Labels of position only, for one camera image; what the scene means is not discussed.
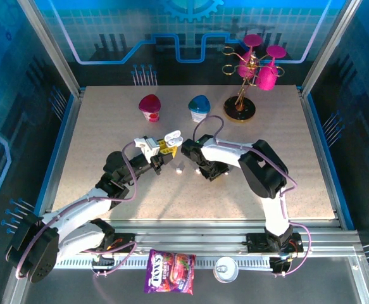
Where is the pink lidded yogurt cup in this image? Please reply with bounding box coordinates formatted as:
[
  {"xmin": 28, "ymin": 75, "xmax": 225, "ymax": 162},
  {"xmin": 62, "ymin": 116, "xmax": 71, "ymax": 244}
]
[{"xmin": 138, "ymin": 94, "xmax": 162, "ymax": 124}]

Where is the blue lidded yogurt cup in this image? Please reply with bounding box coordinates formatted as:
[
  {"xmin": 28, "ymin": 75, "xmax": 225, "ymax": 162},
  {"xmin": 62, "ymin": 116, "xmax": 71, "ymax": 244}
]
[{"xmin": 187, "ymin": 94, "xmax": 212, "ymax": 124}]

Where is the silver drink can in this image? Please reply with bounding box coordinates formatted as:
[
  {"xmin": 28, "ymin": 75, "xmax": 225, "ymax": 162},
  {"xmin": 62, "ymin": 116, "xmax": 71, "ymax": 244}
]
[{"xmin": 213, "ymin": 256, "xmax": 239, "ymax": 284}]

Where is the pink wine glass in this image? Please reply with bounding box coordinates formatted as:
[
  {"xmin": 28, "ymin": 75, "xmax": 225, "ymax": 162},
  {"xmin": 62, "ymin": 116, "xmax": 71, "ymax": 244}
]
[
  {"xmin": 255, "ymin": 45, "xmax": 287, "ymax": 92},
  {"xmin": 237, "ymin": 34, "xmax": 263, "ymax": 79}
]

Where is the small black electronics board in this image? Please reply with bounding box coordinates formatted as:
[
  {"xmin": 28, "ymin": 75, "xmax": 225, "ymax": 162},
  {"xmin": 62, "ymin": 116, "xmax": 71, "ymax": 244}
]
[
  {"xmin": 268, "ymin": 256, "xmax": 291, "ymax": 276},
  {"xmin": 91, "ymin": 255, "xmax": 115, "ymax": 270}
]

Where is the purple candy bag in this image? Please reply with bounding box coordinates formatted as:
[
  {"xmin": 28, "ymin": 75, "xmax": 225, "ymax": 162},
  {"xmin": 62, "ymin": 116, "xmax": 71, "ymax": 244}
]
[{"xmin": 143, "ymin": 249, "xmax": 197, "ymax": 296}]

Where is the gold wire glass rack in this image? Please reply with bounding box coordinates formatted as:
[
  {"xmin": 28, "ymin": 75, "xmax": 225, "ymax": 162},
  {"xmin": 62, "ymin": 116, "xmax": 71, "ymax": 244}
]
[{"xmin": 221, "ymin": 46, "xmax": 285, "ymax": 124}]

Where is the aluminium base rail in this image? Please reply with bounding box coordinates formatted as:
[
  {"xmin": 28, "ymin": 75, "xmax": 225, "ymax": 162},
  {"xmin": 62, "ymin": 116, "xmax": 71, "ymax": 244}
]
[{"xmin": 41, "ymin": 218, "xmax": 361, "ymax": 256}]

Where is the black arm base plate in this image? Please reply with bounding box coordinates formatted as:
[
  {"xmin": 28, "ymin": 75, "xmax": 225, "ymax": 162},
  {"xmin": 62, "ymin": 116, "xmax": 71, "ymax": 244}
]
[
  {"xmin": 77, "ymin": 232, "xmax": 138, "ymax": 254},
  {"xmin": 241, "ymin": 232, "xmax": 304, "ymax": 254}
]

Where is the aluminium side rail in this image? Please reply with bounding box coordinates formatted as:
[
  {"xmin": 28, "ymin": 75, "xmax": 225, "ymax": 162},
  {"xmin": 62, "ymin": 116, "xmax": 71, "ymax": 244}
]
[
  {"xmin": 40, "ymin": 90, "xmax": 85, "ymax": 222},
  {"xmin": 297, "ymin": 88, "xmax": 345, "ymax": 222}
]

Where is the white slotted cable duct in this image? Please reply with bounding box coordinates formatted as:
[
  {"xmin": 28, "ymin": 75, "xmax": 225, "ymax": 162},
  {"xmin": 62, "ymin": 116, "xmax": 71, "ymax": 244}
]
[{"xmin": 31, "ymin": 255, "xmax": 275, "ymax": 270}]

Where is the aluminium frame post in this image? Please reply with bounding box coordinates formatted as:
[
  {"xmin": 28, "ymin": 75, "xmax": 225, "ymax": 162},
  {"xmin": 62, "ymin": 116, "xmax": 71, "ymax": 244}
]
[
  {"xmin": 299, "ymin": 0, "xmax": 364, "ymax": 96},
  {"xmin": 16, "ymin": 0, "xmax": 86, "ymax": 99}
]

